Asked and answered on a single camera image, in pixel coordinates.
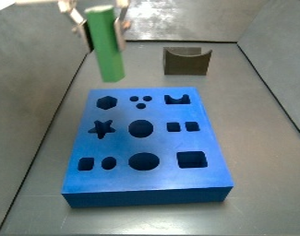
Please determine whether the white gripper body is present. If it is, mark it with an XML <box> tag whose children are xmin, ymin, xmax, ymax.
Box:
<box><xmin>15</xmin><ymin>0</ymin><xmax>59</xmax><ymax>5</ymax></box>

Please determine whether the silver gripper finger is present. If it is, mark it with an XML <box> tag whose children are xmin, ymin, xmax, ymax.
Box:
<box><xmin>114</xmin><ymin>0</ymin><xmax>131</xmax><ymax>51</ymax></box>
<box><xmin>56</xmin><ymin>0</ymin><xmax>93</xmax><ymax>51</ymax></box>

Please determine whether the green hexagonal prism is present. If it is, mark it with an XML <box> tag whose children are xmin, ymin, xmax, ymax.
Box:
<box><xmin>84</xmin><ymin>5</ymin><xmax>124</xmax><ymax>82</ymax></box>

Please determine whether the blue shape sorting board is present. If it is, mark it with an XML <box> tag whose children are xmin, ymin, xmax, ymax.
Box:
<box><xmin>60</xmin><ymin>88</ymin><xmax>233</xmax><ymax>207</ymax></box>

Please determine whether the black curved holder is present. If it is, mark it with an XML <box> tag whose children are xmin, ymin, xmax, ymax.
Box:
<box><xmin>163</xmin><ymin>47</ymin><xmax>213</xmax><ymax>76</ymax></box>

